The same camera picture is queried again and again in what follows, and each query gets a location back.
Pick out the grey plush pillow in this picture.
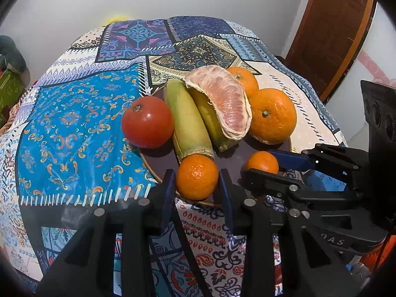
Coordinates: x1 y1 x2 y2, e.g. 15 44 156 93
0 35 26 74

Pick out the peeled pomelo segment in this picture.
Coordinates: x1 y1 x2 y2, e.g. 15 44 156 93
184 65 252 142

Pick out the green storage box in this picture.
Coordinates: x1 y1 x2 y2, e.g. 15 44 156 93
0 69 25 125

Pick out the small mandarin orange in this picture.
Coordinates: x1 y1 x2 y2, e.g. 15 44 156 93
176 154 219 201

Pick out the brown wooden door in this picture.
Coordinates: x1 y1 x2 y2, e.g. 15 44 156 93
285 0 374 102

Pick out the medium orange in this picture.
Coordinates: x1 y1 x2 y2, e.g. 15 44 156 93
227 67 259 98

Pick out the large orange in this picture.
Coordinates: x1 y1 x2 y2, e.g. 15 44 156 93
248 89 297 146

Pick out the yellow-green banana half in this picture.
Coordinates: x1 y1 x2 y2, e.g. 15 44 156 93
163 78 215 162

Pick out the red tomato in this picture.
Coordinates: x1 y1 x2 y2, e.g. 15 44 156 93
122 96 174 149

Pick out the tiny mandarin orange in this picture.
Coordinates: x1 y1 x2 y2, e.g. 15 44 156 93
244 151 279 174

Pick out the dark purple plate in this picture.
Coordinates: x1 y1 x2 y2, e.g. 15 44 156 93
137 86 294 208

